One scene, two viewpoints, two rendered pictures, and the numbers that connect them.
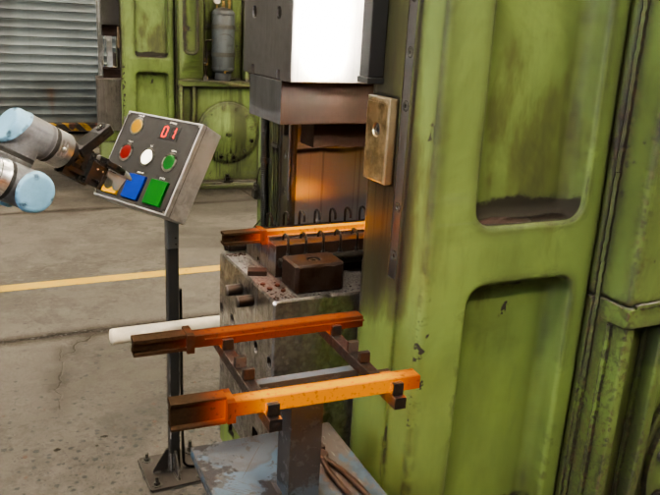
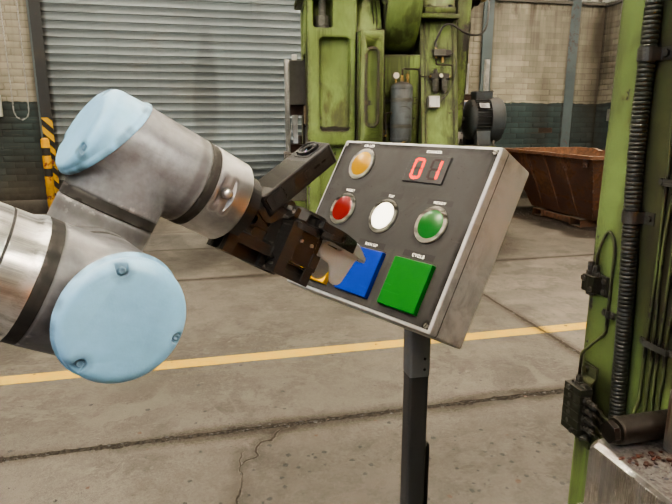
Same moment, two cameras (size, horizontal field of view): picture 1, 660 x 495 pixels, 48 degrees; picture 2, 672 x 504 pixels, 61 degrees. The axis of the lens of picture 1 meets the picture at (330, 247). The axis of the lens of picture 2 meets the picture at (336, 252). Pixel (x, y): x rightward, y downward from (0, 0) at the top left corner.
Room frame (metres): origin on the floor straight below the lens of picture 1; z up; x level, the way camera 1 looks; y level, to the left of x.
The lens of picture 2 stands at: (1.22, 0.42, 1.24)
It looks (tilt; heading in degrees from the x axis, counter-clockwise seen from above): 13 degrees down; 13
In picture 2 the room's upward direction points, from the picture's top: straight up
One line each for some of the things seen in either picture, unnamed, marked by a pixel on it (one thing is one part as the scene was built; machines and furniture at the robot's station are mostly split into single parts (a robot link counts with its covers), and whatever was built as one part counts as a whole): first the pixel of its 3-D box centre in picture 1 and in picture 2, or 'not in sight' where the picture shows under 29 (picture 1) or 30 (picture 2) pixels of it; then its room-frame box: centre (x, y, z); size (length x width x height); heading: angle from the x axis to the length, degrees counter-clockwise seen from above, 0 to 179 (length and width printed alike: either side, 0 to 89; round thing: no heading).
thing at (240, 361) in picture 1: (302, 358); not in sight; (1.15, 0.04, 0.94); 0.23 x 0.06 x 0.02; 115
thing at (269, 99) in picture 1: (346, 98); not in sight; (1.80, -0.02, 1.32); 0.42 x 0.20 x 0.10; 117
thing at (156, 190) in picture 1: (156, 192); (407, 285); (2.01, 0.49, 1.01); 0.07 x 0.05 x 0.07; 52
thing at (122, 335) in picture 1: (187, 326); not in sight; (1.98, 0.40, 0.62); 0.44 x 0.05 x 0.05; 117
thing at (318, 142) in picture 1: (362, 132); not in sight; (1.80, -0.07, 1.24); 0.30 x 0.07 x 0.06; 117
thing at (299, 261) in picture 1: (312, 272); not in sight; (1.58, 0.04, 0.95); 0.12 x 0.08 x 0.06; 117
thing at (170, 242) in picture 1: (172, 324); (411, 501); (2.17, 0.49, 0.54); 0.04 x 0.04 x 1.08; 27
